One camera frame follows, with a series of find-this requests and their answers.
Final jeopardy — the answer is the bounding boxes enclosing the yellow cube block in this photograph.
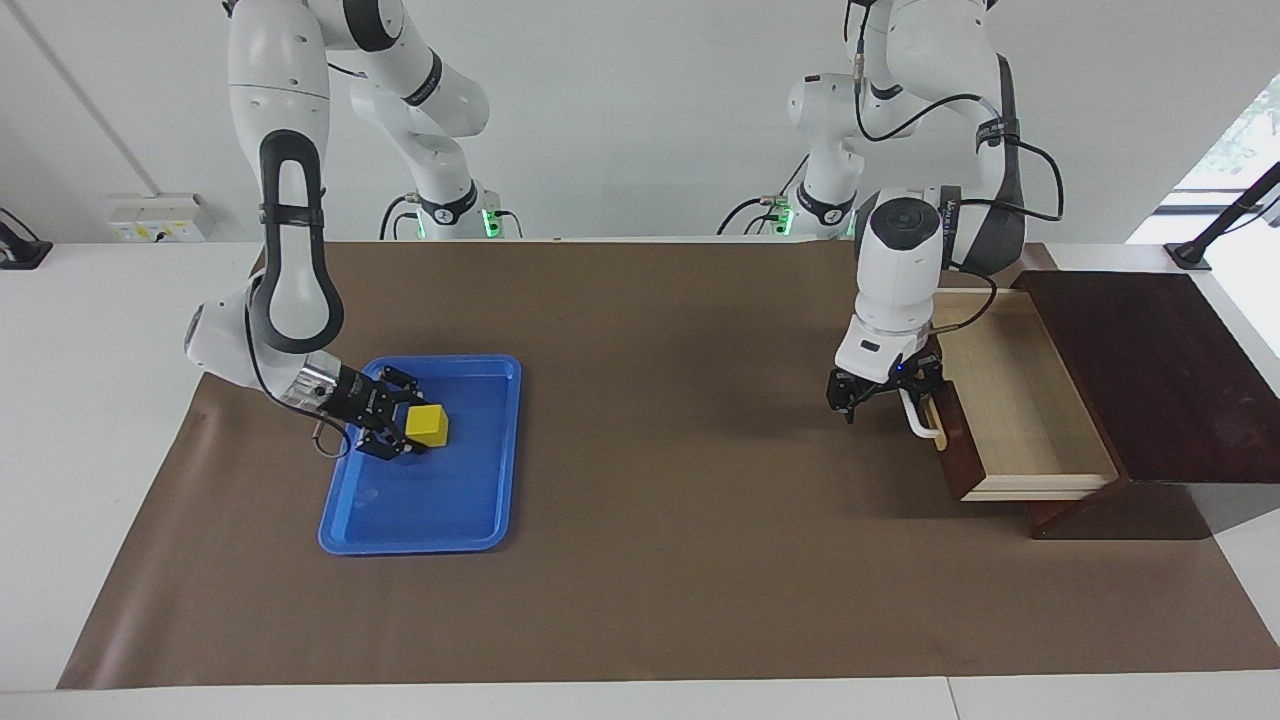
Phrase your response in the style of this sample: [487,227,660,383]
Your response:
[405,403,450,449]

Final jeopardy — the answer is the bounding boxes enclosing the white drawer handle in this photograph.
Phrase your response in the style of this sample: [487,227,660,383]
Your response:
[897,385,947,442]

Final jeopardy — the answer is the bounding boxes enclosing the wooden drawer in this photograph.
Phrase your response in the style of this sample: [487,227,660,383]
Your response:
[898,288,1121,502]

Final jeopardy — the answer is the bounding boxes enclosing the dark wooden drawer cabinet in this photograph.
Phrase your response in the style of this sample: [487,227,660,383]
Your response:
[1010,270,1280,541]

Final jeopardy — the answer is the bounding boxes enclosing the blue plastic tray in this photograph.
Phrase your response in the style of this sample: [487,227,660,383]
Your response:
[318,354,523,556]

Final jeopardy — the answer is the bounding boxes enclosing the brown paper table mat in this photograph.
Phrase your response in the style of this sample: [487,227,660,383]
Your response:
[57,238,1280,691]

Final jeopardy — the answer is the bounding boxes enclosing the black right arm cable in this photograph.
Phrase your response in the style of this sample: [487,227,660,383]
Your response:
[243,270,357,462]

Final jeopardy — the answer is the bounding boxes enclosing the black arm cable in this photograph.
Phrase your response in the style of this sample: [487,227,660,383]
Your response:
[845,0,1065,337]
[243,270,357,462]

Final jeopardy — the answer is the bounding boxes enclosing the black right arm base cables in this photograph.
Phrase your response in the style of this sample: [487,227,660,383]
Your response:
[379,193,525,241]

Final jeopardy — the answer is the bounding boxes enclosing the black arm base cables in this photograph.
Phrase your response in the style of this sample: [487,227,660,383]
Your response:
[379,193,525,241]
[716,150,813,238]

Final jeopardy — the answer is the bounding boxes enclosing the black left arm base cables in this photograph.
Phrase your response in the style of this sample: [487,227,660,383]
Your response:
[716,150,813,238]

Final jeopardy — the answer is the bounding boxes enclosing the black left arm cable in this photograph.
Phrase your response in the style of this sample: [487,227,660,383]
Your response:
[845,0,1065,337]

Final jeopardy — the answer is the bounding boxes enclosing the white wall socket box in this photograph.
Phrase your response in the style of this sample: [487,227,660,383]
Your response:
[108,194,207,243]

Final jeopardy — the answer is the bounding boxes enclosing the black desk clamp mount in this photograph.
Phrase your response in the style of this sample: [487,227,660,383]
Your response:
[0,207,53,271]

